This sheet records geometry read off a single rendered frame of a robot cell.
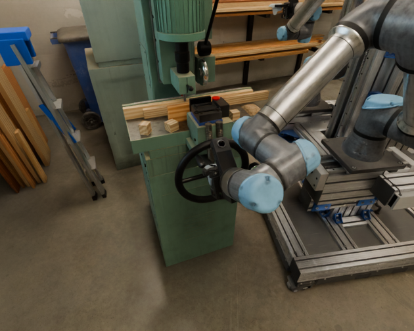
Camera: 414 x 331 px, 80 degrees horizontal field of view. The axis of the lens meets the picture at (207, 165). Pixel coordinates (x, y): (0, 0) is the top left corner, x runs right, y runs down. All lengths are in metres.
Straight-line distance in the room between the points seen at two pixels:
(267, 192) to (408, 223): 1.52
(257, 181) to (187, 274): 1.18
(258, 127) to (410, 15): 0.35
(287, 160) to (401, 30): 0.35
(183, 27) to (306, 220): 1.24
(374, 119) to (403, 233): 0.95
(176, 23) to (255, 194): 0.67
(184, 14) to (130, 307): 1.38
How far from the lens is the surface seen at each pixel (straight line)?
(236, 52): 3.36
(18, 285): 1.88
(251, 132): 0.59
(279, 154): 0.53
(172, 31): 0.95
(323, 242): 1.57
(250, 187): 0.46
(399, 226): 1.87
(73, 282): 1.73
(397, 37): 0.69
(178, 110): 1.02
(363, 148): 1.11
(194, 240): 1.47
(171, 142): 0.99
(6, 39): 1.67
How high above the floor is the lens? 1.39
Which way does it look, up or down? 38 degrees down
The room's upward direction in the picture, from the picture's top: straight up
